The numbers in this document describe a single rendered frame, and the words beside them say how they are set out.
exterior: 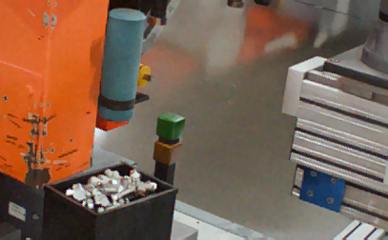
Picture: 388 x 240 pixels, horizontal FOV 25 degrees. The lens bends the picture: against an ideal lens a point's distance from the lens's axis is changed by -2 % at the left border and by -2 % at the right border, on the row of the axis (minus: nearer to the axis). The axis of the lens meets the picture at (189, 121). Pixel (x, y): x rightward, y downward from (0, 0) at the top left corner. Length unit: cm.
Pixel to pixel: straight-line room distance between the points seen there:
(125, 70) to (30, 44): 54
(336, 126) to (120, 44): 62
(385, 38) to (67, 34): 56
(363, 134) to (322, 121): 8
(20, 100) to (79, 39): 15
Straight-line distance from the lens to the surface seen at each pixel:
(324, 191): 176
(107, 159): 257
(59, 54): 157
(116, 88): 209
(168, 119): 165
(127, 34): 205
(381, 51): 160
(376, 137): 164
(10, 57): 162
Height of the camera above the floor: 122
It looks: 20 degrees down
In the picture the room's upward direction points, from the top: 8 degrees clockwise
